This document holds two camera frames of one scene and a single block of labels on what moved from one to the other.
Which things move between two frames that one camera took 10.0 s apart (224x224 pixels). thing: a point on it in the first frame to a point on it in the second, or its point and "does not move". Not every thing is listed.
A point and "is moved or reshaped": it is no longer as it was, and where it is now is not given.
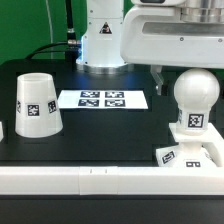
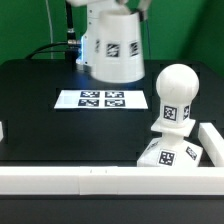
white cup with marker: (38, 112) to (118, 49)
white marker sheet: (102, 99) does not move
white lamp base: (204, 150) to (171, 149)
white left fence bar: (1, 131) does not move
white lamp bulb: (196, 90) is moved or reshaped
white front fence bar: (110, 181) does not move
